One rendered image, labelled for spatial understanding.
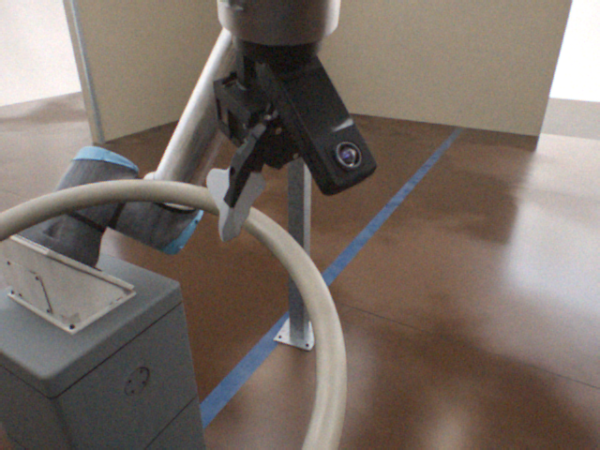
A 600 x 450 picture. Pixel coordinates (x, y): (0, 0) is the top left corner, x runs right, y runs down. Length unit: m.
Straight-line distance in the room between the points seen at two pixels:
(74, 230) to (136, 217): 0.14
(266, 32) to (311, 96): 0.06
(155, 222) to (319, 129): 0.80
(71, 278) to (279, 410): 1.16
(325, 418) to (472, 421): 1.66
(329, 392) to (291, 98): 0.26
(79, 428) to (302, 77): 0.98
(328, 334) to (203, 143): 0.66
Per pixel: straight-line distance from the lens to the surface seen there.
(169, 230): 1.10
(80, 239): 1.10
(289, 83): 0.34
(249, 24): 0.32
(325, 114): 0.34
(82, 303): 1.11
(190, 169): 1.03
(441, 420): 2.01
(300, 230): 1.88
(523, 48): 6.40
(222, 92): 0.40
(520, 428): 2.09
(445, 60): 6.54
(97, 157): 1.14
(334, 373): 0.43
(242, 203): 0.40
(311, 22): 0.32
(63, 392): 1.08
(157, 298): 1.16
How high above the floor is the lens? 1.51
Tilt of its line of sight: 27 degrees down
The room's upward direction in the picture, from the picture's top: straight up
